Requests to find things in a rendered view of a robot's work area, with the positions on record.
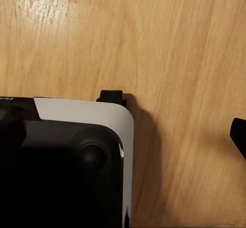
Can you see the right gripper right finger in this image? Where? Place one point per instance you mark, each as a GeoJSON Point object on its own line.
{"type": "Point", "coordinates": [238, 134]}

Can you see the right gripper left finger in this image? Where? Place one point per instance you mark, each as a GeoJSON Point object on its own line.
{"type": "Point", "coordinates": [12, 135]}

